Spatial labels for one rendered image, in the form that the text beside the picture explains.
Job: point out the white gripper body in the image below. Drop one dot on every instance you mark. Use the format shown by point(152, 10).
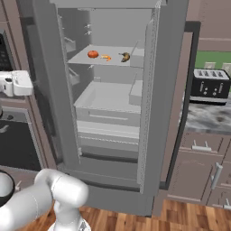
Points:
point(23, 83)

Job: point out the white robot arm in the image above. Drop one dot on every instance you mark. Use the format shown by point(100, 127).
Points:
point(64, 189)

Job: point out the grey fridge shelf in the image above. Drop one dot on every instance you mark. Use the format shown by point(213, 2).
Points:
point(81, 58)

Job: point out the orange round squash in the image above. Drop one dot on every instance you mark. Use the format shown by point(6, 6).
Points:
point(93, 54)

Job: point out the grey fridge drawer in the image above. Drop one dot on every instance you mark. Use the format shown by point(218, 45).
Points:
point(105, 103)

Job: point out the orange shrimp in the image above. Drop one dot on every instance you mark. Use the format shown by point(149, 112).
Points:
point(106, 57)

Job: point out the brown spotted banana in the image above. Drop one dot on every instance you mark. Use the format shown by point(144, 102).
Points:
point(125, 57)

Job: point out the grey fridge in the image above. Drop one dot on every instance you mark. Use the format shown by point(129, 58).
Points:
point(115, 28)

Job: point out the grey fridge door with gasket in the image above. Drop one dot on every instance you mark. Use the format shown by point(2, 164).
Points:
point(162, 99)

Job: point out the black fridge surround panel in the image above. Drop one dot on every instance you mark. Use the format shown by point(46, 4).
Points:
point(192, 75)

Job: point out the black microwave oven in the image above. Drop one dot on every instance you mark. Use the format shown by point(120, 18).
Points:
point(4, 51)

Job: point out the brown drawer front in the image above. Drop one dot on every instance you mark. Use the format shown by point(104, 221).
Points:
point(186, 141)

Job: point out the black toaster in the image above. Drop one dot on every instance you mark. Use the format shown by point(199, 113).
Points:
point(210, 85)

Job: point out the brown cupboard door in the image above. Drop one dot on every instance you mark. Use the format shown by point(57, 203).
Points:
point(189, 176)

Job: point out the beige wall outlet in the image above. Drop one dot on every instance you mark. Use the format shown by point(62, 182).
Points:
point(227, 68)
point(209, 65)

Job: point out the brown wall cupboards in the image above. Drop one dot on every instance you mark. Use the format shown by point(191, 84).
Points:
point(215, 21)

